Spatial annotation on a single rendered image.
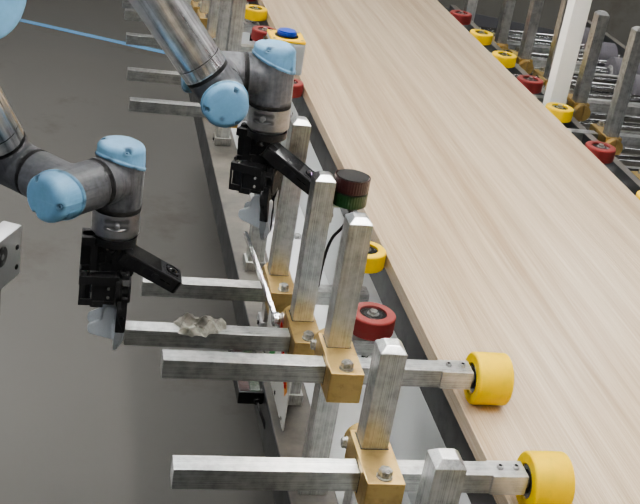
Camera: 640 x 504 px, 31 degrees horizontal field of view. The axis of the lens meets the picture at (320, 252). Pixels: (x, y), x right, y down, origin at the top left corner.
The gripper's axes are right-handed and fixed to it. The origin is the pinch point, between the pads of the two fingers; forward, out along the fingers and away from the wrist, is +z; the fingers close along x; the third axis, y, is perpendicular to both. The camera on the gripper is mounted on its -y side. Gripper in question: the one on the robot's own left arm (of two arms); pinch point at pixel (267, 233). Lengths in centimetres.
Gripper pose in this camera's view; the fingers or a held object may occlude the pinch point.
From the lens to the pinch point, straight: 209.5
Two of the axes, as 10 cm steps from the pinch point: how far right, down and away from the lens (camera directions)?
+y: -9.6, -2.1, 1.7
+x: -2.4, 3.9, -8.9
